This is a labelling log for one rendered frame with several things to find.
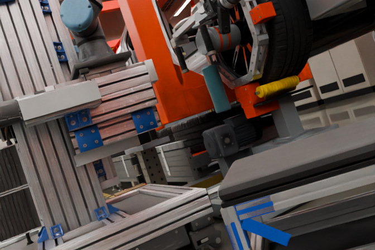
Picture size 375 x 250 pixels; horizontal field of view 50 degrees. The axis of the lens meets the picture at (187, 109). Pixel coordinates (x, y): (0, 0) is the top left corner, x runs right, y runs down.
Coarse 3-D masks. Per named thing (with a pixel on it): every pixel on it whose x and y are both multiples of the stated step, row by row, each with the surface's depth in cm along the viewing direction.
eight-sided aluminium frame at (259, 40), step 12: (252, 0) 190; (252, 24) 188; (252, 36) 191; (264, 36) 189; (252, 48) 194; (264, 48) 192; (216, 60) 236; (252, 60) 197; (264, 60) 197; (228, 72) 228; (252, 72) 199; (228, 84) 222; (240, 84) 212
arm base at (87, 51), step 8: (88, 40) 154; (96, 40) 155; (104, 40) 158; (80, 48) 156; (88, 48) 154; (96, 48) 154; (104, 48) 155; (80, 56) 155; (88, 56) 154; (96, 56) 152; (104, 56) 153
